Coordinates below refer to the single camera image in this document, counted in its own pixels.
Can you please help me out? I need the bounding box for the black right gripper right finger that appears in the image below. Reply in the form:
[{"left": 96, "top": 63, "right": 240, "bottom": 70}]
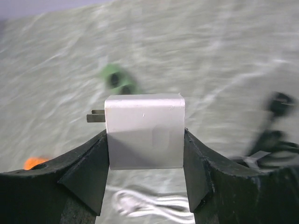
[{"left": 184, "top": 130, "right": 299, "bottom": 224}]

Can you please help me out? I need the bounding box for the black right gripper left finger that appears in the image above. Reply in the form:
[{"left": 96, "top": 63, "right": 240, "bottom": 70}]
[{"left": 0, "top": 131, "right": 109, "bottom": 224}]

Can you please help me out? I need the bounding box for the orange power strip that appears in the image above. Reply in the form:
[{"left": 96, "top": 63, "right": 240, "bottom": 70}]
[{"left": 23, "top": 157, "right": 50, "bottom": 170}]

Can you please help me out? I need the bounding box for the white charger plug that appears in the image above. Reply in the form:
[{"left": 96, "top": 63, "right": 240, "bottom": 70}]
[{"left": 86, "top": 93, "right": 185, "bottom": 170}]

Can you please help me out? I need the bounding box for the green power strip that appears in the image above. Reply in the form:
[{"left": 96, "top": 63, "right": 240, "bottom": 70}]
[{"left": 100, "top": 63, "right": 144, "bottom": 95}]

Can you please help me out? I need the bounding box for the white power cable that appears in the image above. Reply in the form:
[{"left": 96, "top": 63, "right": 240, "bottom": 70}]
[{"left": 112, "top": 186, "right": 196, "bottom": 224}]

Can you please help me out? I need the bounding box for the black power cable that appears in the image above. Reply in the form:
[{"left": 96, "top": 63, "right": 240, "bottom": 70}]
[{"left": 233, "top": 92, "right": 299, "bottom": 168}]

